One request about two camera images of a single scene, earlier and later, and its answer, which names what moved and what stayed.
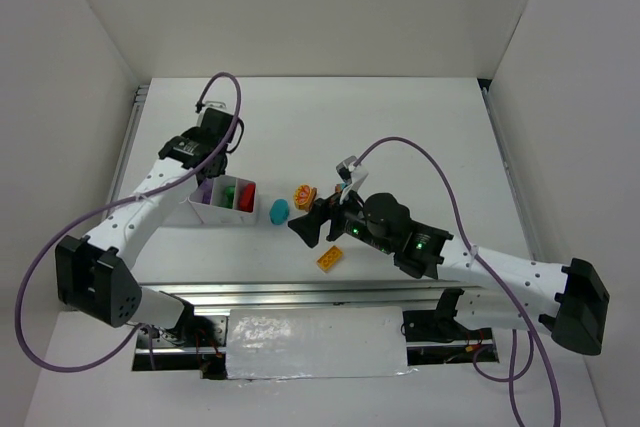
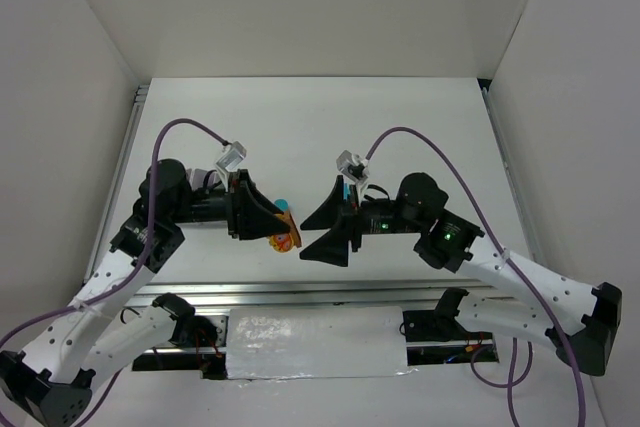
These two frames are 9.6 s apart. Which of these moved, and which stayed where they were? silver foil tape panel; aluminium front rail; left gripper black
Moved: left gripper black
Stayed: aluminium front rail; silver foil tape panel
